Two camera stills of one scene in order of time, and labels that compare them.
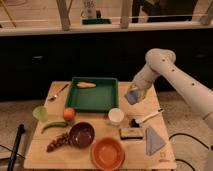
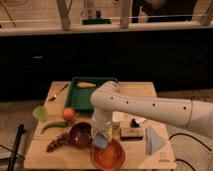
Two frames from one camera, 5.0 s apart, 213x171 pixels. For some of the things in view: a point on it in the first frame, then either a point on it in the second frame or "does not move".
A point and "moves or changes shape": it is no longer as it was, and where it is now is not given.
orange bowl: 108,154 does not move
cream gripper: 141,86 to 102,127
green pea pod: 55,124 does not move
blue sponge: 132,96 moves or changes shape
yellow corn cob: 86,85 does not move
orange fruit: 69,114 does not move
